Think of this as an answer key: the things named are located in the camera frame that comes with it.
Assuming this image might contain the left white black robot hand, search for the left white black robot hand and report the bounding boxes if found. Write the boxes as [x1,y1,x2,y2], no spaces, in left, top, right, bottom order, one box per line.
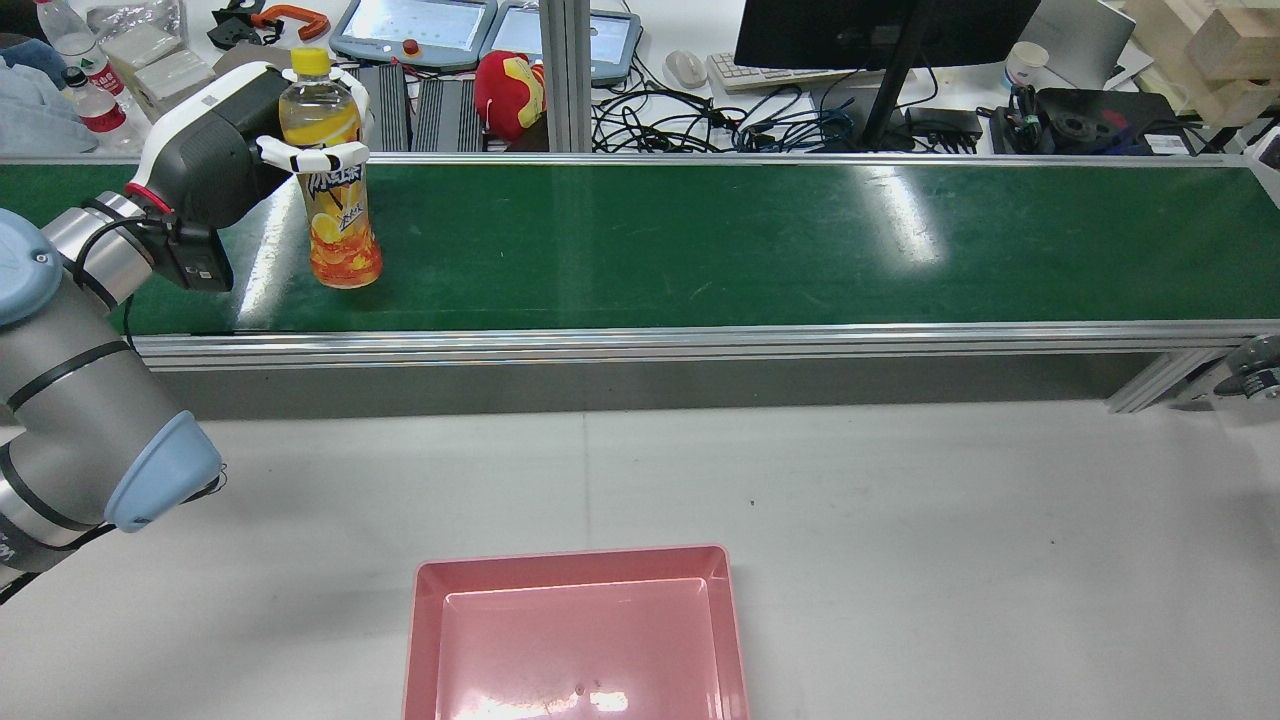
[126,60,374,231]

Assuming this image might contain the black monitor stand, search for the black monitor stand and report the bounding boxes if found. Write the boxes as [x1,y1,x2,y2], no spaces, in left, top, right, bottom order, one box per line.
[860,0,941,151]

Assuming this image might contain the aluminium conveyor leg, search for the aluminium conveyor leg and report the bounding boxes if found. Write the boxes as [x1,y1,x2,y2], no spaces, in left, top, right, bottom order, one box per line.
[1105,350,1226,415]

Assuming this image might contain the white box device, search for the white box device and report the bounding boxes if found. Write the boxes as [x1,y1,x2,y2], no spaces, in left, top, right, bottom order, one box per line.
[133,50,217,126]

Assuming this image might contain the clear water bottle black cap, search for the clear water bottle black cap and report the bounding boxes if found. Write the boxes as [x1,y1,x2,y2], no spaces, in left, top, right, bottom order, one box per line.
[62,66,149,154]

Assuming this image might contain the tangled black blue cables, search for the tangled black blue cables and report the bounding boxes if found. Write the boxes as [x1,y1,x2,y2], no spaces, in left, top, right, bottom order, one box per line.
[590,60,906,154]

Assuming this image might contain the aluminium profile post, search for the aluminium profile post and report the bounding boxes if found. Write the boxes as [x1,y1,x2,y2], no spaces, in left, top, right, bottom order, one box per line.
[539,0,594,154]

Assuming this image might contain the black computer monitor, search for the black computer monitor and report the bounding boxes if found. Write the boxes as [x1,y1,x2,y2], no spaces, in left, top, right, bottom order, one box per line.
[733,0,1042,73]

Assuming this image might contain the clear water bottle white cap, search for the clear water bottle white cap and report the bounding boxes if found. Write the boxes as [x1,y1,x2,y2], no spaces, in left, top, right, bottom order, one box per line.
[35,0,131,101]

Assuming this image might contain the silver conveyor roller motor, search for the silver conveyor roller motor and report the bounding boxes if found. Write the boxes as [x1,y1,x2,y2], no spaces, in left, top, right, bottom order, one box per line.
[1212,335,1280,403]

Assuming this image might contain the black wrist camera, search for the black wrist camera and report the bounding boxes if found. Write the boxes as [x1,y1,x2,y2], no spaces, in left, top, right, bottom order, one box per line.
[160,222,235,294]

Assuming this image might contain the pale wooden blocks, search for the pale wooden blocks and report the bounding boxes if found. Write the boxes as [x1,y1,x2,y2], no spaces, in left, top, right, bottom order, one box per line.
[1125,0,1280,128]

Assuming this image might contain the grey teach pendant red button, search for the grey teach pendant red button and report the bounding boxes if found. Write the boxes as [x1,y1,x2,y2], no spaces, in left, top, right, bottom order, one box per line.
[329,0,498,73]

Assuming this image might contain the brown flat notebook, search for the brown flat notebook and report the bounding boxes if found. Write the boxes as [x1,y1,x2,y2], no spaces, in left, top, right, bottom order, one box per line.
[212,42,293,79]

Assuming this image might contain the white paper cup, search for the white paper cup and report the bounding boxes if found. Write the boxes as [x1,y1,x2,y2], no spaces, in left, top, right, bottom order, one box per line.
[1004,41,1051,93]

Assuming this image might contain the red yellow plush toy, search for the red yellow plush toy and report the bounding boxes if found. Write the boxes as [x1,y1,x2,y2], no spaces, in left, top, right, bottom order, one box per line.
[473,50,547,142]

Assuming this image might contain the white keyboard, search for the white keyboard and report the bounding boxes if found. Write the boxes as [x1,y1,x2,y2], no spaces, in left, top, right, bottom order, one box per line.
[707,52,886,94]

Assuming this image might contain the small black bracket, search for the small black bracket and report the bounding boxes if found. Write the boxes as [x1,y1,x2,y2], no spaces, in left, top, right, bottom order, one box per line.
[207,0,263,51]

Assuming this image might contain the clear plastic bag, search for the clear plastic bag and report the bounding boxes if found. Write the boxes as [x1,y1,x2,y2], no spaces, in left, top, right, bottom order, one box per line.
[88,0,191,73]

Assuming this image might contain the white computer mouse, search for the white computer mouse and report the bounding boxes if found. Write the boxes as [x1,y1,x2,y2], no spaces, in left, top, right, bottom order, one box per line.
[664,49,709,90]

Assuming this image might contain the black ribbed heat sink box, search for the black ribbed heat sink box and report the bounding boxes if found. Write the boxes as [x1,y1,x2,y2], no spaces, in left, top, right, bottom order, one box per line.
[355,64,411,153]
[413,77,485,153]

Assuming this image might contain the orange juice bottle yellow cap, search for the orange juice bottle yellow cap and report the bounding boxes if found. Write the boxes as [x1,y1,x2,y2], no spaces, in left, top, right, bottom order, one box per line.
[277,47,384,291]

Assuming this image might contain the light blue cloth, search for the light blue cloth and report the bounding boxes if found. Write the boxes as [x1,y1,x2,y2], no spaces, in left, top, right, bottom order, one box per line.
[0,35,101,156]

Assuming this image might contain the green belt conveyor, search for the green belt conveyor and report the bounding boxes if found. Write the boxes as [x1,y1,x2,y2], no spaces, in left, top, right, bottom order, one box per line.
[0,152,1280,376]

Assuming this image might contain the orange clamp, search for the orange clamp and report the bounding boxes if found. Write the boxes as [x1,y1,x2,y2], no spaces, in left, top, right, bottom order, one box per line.
[250,5,331,42]

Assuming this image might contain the pink plastic basket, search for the pink plastic basket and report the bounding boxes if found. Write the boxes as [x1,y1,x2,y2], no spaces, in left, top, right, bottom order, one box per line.
[403,545,751,720]

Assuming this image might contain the black equipment case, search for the black equipment case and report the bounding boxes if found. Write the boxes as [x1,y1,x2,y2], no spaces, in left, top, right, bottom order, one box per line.
[990,87,1196,156]

